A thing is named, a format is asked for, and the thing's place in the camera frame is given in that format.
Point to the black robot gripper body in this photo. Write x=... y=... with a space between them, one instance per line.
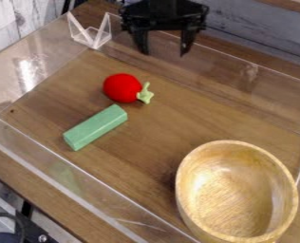
x=164 y=15

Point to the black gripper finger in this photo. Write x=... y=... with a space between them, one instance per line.
x=141 y=41
x=188 y=37

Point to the red plush tomato toy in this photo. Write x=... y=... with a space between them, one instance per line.
x=124 y=88

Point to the green rectangular block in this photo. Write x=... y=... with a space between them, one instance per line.
x=93 y=128

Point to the wooden bowl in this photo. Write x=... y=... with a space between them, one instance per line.
x=236 y=193

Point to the clear acrylic corner bracket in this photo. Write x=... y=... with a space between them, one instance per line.
x=91 y=37

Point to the clear acrylic barrier wall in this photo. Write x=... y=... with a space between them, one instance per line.
x=110 y=192

